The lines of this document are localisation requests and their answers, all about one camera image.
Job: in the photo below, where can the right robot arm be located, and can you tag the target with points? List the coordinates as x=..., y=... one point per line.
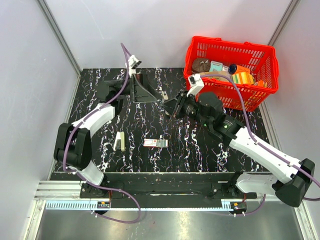
x=289, y=178

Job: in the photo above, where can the cardboard box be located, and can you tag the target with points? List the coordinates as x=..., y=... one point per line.
x=221, y=76

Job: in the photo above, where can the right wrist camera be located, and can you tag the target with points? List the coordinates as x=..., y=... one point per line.
x=196, y=84

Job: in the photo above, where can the teal small box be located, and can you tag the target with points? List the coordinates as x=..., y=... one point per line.
x=215, y=66

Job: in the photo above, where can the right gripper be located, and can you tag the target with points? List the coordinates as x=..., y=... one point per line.
x=170, y=105

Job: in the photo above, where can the brown round item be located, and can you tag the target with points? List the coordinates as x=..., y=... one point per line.
x=200, y=65

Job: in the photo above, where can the white cable duct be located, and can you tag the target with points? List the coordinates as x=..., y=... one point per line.
x=81, y=205

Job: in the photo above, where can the staple box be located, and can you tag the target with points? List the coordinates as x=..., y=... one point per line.
x=157, y=143

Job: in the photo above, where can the green orange box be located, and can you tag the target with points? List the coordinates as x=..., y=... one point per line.
x=243, y=78

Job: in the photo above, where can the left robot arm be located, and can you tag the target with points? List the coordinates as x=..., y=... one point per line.
x=73, y=147

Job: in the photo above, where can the red plastic basket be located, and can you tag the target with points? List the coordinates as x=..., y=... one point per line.
x=253, y=68

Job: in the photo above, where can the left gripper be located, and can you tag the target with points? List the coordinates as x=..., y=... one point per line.
x=142, y=92

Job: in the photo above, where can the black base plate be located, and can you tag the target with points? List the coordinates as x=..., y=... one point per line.
x=180, y=188

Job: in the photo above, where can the grey staple magazine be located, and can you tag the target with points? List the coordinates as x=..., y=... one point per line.
x=164, y=96

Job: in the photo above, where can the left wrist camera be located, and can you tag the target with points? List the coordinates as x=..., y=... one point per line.
x=132, y=65

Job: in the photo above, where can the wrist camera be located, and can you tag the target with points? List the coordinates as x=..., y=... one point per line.
x=196, y=84
x=132, y=65

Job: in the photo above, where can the aluminium rail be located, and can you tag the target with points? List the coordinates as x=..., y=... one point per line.
x=79, y=190

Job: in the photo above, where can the blue capped orange bottle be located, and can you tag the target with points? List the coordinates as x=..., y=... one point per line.
x=235, y=69

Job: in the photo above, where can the white stapler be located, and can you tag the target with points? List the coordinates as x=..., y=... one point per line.
x=119, y=143

